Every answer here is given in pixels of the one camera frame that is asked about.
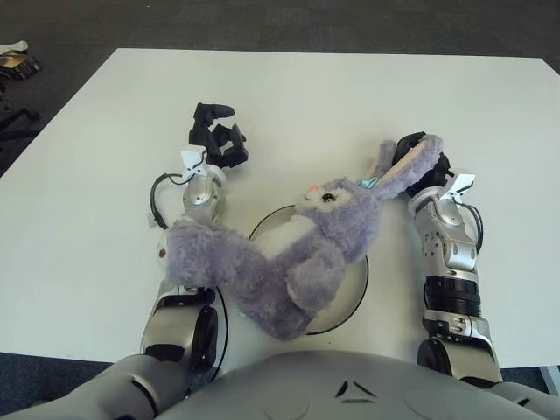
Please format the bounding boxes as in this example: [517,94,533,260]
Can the white cloth on floor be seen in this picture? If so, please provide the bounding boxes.
[0,40,30,56]

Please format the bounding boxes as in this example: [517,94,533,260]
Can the purple plush bunny doll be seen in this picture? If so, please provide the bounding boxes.
[156,134,446,341]

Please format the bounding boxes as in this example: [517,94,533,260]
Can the white plate with black rim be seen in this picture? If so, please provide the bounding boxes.
[247,203,370,336]

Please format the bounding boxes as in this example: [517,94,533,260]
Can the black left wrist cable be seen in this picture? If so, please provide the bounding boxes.
[149,172,189,231]

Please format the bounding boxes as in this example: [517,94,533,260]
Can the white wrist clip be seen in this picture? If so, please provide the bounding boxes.
[438,172,477,202]
[179,147,207,179]

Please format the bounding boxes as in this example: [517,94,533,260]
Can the silver table leg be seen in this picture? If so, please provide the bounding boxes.
[538,363,560,395]

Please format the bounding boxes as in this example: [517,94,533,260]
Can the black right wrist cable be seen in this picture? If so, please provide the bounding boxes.
[465,203,486,250]

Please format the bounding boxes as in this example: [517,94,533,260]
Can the black office chair base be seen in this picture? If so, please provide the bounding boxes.
[0,82,40,141]

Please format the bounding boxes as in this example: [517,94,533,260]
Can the grey robot torso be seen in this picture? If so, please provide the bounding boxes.
[157,349,533,420]

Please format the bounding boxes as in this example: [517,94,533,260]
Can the thin black left elbow cable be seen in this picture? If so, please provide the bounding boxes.
[209,292,231,377]

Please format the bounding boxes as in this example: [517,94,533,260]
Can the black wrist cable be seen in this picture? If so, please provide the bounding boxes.
[465,203,486,250]
[149,172,189,231]

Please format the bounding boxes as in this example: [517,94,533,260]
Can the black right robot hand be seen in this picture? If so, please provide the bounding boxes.
[393,130,454,198]

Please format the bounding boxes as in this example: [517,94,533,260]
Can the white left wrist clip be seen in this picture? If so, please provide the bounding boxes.
[179,147,207,179]

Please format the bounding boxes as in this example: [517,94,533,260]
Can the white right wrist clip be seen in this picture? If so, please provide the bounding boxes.
[438,172,477,202]

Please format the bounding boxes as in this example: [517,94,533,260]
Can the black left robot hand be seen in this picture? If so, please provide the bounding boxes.
[187,101,249,172]

